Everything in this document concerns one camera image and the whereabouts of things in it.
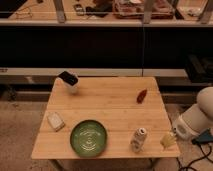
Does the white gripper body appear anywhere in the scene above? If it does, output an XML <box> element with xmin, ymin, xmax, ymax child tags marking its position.
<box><xmin>172</xmin><ymin>116</ymin><xmax>191</xmax><ymax>139</ymax></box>

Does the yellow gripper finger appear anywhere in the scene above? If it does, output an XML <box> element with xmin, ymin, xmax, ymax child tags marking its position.
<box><xmin>160</xmin><ymin>132</ymin><xmax>176</xmax><ymax>148</ymax></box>

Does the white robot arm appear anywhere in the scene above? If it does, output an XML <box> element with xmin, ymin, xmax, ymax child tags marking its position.
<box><xmin>160</xmin><ymin>87</ymin><xmax>213</xmax><ymax>149</ymax></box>

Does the blue object on floor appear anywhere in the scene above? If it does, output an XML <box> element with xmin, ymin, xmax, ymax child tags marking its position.
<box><xmin>192</xmin><ymin>129</ymin><xmax>213</xmax><ymax>144</ymax></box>

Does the red chili pepper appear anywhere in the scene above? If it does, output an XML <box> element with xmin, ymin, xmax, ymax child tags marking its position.
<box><xmin>137</xmin><ymin>89</ymin><xmax>147</xmax><ymax>104</ymax></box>

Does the wooden table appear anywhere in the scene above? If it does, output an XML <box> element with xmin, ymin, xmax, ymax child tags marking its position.
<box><xmin>31</xmin><ymin>77</ymin><xmax>180</xmax><ymax>159</ymax></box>

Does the black box at right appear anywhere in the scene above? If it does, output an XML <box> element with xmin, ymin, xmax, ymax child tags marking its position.
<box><xmin>185</xmin><ymin>55</ymin><xmax>213</xmax><ymax>83</ymax></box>

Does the green round plate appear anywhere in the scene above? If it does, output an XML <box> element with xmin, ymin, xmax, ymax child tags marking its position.
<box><xmin>70</xmin><ymin>120</ymin><xmax>108</xmax><ymax>158</ymax></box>

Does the white sponge block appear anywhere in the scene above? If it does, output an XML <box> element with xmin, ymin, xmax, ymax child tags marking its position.
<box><xmin>47</xmin><ymin>113</ymin><xmax>65</xmax><ymax>132</ymax></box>

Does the white cup with black object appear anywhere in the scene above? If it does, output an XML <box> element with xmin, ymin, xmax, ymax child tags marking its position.
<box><xmin>58</xmin><ymin>71</ymin><xmax>78</xmax><ymax>94</ymax></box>

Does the wooden shelf with clutter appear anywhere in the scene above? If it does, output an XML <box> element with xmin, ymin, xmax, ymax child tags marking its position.
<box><xmin>0</xmin><ymin>0</ymin><xmax>213</xmax><ymax>27</ymax></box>

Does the black cable on floor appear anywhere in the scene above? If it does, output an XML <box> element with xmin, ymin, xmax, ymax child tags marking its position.
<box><xmin>175</xmin><ymin>141</ymin><xmax>213</xmax><ymax>171</ymax></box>

